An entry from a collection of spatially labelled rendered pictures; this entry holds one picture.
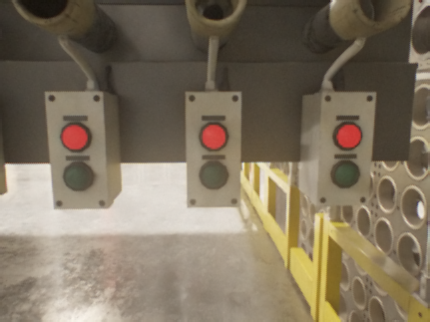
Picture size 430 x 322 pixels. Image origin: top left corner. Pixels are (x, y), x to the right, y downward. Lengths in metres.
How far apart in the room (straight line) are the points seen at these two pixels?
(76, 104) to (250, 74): 0.25
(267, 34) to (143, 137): 0.25
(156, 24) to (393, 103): 0.38
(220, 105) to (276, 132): 0.13
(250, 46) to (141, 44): 0.17
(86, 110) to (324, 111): 0.30
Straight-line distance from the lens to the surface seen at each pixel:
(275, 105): 0.55
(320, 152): 0.48
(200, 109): 0.45
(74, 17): 0.42
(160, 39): 0.58
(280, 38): 0.59
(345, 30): 0.46
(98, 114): 0.46
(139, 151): 0.55
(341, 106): 0.48
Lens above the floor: 0.75
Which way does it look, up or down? 9 degrees down
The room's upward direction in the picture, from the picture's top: straight up
